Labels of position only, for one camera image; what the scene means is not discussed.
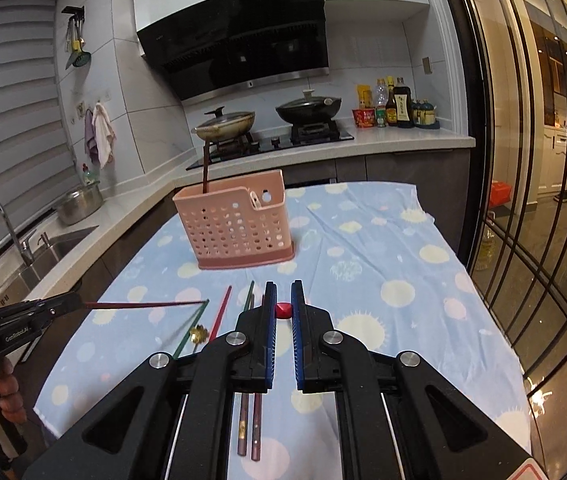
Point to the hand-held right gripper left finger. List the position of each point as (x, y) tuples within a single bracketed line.
[(269, 340)]

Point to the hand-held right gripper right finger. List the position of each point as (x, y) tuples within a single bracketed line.
[(299, 340)]

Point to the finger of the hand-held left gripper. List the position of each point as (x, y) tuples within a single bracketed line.
[(48, 307)]

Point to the small red object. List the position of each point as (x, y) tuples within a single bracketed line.
[(283, 311)]

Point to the green chopstick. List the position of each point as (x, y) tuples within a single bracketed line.
[(249, 294), (202, 310)]

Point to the red chopstick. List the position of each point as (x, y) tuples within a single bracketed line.
[(221, 314)]

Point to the gold flower-tipped utensil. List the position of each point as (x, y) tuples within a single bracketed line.
[(197, 333)]

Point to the brown-red chopstick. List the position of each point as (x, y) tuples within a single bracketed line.
[(153, 304)]

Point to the pink perforated utensil holder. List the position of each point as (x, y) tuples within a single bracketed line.
[(223, 225)]

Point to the dark maroon chopstick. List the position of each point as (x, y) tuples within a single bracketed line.
[(206, 170)]

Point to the hanging kitchen utensils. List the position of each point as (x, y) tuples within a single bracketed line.
[(79, 59)]

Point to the person's left hand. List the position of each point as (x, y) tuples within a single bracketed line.
[(7, 390)]

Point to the chrome curved faucet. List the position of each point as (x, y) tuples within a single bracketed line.
[(27, 255)]

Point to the steel kitchen sink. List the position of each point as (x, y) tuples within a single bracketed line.
[(58, 247)]

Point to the small chrome tap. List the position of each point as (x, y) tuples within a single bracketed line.
[(44, 245)]

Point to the blue planet-print tablecloth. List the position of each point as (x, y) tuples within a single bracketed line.
[(363, 260)]

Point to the stainless steel pot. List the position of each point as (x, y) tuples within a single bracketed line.
[(78, 205)]

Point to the green dish soap bottle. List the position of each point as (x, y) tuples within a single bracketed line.
[(89, 175)]

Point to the purple hanging towel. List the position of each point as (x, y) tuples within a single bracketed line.
[(89, 135)]

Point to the white hanging towel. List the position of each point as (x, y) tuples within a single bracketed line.
[(104, 132)]

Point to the dark base cabinet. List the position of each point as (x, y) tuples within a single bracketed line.
[(388, 170)]

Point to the grey window blind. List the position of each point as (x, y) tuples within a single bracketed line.
[(13, 110)]

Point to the yellow cooking oil jug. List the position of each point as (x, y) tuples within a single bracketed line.
[(484, 250)]

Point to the beige frying pan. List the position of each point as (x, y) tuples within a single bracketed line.
[(223, 134)]

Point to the glass pan lid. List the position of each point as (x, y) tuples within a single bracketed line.
[(226, 119)]

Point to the black wok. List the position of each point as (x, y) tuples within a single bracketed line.
[(313, 114)]

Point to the white kitchen countertop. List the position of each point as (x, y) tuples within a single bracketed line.
[(403, 137)]

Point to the red instant noodle cup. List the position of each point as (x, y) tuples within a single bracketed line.
[(363, 117)]

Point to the small green-cap bottle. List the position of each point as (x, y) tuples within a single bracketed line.
[(382, 119)]

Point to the black wok lid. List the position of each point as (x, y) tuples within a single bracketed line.
[(308, 102)]

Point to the red box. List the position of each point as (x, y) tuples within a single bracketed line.
[(501, 192)]

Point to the black-framed glass sliding door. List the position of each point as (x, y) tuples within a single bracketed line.
[(513, 210)]

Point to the yellow seasoning packet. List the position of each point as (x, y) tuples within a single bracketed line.
[(363, 96)]

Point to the yellow-cap brown sauce bottle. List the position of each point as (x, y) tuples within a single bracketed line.
[(391, 105)]

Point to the large dark soy sauce bottle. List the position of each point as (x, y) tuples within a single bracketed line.
[(404, 107)]

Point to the blue condiment jar set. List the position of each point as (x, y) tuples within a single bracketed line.
[(424, 115)]

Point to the clear plastic bottle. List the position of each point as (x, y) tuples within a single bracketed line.
[(382, 92)]

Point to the black range hood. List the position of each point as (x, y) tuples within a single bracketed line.
[(233, 40)]

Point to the white sideboard cabinet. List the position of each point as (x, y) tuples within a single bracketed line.
[(563, 160)]

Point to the white wall socket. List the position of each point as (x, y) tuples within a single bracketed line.
[(80, 110)]

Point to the black wall hook rack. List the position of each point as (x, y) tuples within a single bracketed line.
[(73, 11)]

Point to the grey wall outlet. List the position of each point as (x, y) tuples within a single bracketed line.
[(428, 65)]

